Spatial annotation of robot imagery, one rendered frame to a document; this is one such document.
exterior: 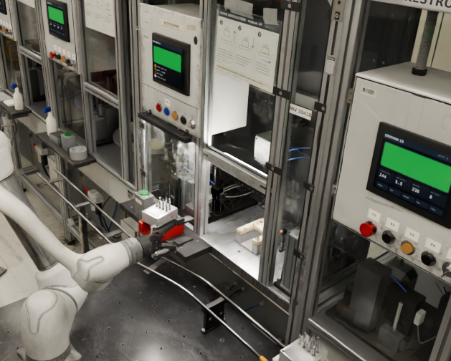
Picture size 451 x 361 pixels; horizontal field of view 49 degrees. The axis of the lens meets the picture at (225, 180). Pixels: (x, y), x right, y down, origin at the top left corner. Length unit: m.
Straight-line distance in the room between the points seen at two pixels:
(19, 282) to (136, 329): 1.58
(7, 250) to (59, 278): 1.93
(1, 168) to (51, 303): 0.49
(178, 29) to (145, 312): 1.15
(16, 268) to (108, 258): 2.06
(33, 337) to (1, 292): 1.63
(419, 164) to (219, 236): 1.13
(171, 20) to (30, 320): 1.20
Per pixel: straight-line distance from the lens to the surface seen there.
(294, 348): 1.72
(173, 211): 2.19
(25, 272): 3.64
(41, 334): 1.89
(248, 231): 2.17
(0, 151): 1.87
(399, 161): 1.35
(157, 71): 2.11
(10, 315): 2.27
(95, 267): 1.66
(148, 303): 2.22
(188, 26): 1.93
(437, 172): 1.31
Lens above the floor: 2.14
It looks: 27 degrees down
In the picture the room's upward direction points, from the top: 3 degrees clockwise
